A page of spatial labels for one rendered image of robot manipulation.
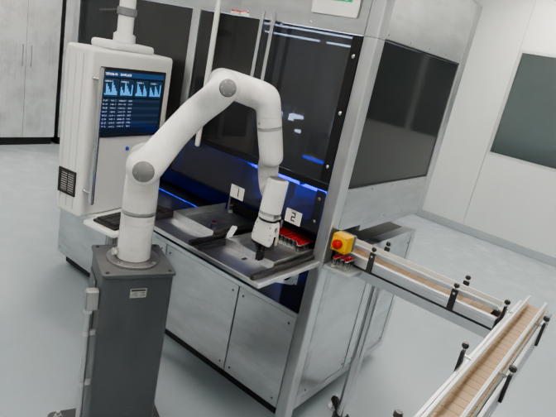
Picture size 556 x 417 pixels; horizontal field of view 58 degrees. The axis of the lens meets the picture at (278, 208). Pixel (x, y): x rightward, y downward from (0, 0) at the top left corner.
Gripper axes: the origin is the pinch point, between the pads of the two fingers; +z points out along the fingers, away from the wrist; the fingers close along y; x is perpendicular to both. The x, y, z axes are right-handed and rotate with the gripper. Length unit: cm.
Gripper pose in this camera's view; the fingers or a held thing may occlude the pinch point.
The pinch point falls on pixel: (260, 255)
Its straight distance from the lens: 196.6
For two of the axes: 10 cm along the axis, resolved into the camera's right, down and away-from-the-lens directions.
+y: -7.6, -3.5, 5.5
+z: -2.3, 9.3, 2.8
